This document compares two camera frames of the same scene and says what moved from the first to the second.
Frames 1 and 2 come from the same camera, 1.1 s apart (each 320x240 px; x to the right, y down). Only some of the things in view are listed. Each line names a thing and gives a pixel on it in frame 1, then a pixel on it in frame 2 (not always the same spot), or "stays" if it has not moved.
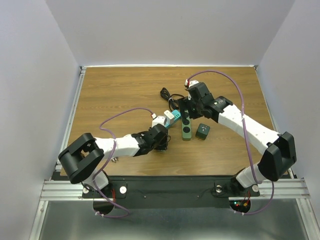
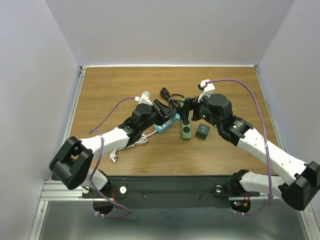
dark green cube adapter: (202, 131) stays
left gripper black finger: (161, 147) -> (160, 109)
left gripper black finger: (166, 142) -> (169, 112)
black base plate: (173, 192) stays
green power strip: (186, 126) stays
